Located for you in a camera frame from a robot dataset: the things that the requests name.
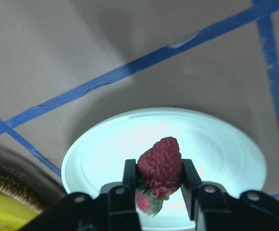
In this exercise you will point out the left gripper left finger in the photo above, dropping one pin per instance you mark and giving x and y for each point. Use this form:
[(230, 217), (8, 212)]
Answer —
[(113, 210)]

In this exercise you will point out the light green plate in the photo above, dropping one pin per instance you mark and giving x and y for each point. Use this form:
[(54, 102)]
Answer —
[(220, 152)]

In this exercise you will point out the woven wicker basket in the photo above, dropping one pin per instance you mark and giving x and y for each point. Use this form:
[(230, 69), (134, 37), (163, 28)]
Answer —
[(14, 188)]

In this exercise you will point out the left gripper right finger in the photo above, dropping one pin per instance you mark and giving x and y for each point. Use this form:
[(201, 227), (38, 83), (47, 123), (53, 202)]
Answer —
[(213, 209)]

